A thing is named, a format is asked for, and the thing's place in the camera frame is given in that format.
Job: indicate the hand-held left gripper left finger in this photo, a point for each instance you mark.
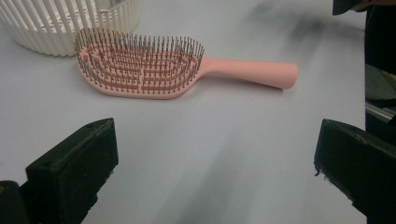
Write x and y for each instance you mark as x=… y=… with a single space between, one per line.
x=71 y=168

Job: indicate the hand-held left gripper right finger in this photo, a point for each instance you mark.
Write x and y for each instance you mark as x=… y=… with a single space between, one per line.
x=361 y=161

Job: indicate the pink hairbrush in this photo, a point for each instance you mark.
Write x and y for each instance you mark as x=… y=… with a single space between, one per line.
x=249 y=70

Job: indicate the white slatted basket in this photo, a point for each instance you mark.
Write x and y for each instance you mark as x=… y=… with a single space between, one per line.
x=46 y=40

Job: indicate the aluminium rail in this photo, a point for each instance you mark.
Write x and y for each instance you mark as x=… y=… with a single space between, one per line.
x=379 y=110

